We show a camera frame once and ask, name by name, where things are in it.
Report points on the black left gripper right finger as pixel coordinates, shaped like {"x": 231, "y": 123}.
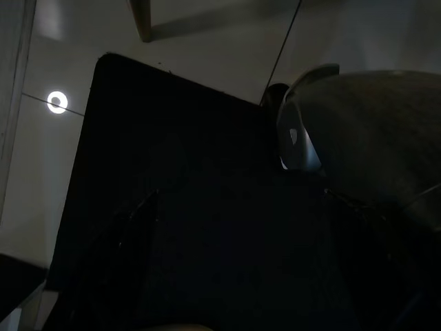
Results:
{"x": 375, "y": 276}

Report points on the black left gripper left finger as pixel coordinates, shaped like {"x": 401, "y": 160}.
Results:
{"x": 113, "y": 269}

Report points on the black floor mat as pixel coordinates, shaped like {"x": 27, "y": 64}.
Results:
{"x": 172, "y": 138}

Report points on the wooden furniture leg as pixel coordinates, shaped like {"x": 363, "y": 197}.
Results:
{"x": 143, "y": 20}

